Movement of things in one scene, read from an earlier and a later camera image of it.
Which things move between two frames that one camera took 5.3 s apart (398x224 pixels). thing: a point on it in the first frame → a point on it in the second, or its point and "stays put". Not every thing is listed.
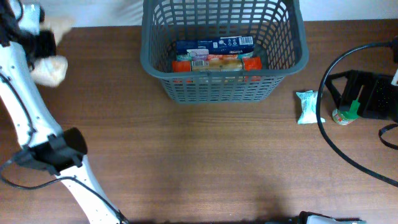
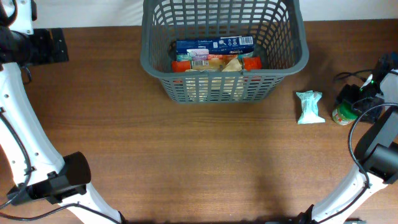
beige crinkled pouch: [51, 70] → [212, 85]
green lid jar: [343, 118] stays put
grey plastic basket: [277, 27] stays put
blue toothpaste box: [229, 47] stays put
